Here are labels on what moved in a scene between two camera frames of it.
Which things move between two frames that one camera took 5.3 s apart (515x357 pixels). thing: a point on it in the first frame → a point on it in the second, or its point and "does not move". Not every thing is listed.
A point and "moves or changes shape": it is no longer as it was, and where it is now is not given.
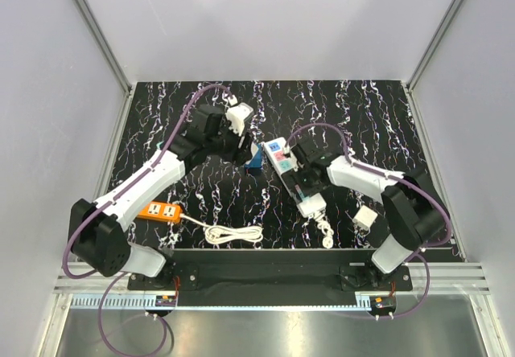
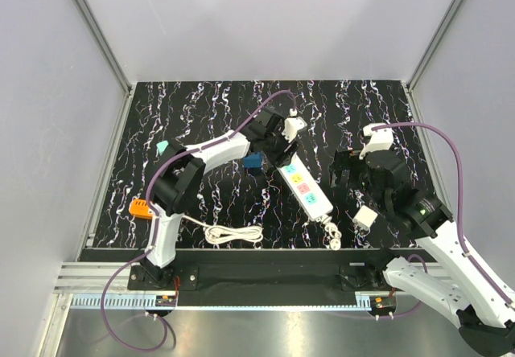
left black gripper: [239, 155] → [281, 158]
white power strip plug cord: [325, 226] moves or changes shape
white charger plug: [364, 218] does not move
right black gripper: [297, 180] → [346, 160]
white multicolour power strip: [283, 163] does not move
